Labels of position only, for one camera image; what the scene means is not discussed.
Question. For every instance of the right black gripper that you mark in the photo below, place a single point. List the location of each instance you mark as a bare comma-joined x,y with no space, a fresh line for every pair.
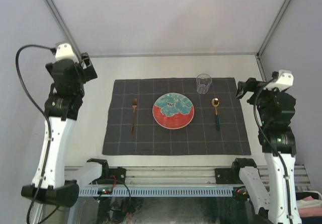
252,84

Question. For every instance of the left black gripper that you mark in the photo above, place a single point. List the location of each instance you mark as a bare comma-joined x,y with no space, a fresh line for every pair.
88,73

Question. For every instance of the gold spoon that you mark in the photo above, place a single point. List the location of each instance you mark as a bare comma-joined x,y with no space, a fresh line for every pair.
215,104

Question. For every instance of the clear drinking glass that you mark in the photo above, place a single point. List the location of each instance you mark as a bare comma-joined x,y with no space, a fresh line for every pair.
203,83

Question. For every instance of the gold fork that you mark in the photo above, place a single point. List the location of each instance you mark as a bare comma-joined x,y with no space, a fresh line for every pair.
134,106

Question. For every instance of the red and teal plate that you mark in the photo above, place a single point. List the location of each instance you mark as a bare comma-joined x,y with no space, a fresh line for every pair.
173,111

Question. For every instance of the dark grey checked cloth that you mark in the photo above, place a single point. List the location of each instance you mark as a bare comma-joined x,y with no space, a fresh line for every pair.
200,137

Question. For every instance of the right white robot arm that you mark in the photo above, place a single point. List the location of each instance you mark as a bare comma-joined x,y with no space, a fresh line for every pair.
276,204

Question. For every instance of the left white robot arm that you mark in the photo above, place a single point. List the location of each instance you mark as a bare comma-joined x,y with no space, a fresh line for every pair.
50,185

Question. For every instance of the white laundry basket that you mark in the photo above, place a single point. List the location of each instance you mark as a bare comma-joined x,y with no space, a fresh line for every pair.
309,206

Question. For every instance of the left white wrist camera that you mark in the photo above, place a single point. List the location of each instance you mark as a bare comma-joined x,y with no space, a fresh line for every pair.
65,51

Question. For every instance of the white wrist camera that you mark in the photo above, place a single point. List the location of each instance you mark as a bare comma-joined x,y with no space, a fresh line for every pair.
283,82
65,51

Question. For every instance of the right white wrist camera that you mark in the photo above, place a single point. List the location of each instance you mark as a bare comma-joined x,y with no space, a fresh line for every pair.
283,82

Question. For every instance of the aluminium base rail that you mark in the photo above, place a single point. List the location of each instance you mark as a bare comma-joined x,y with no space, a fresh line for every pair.
198,176

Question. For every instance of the blue slotted cable duct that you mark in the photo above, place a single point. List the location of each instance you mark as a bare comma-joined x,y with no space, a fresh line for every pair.
187,191

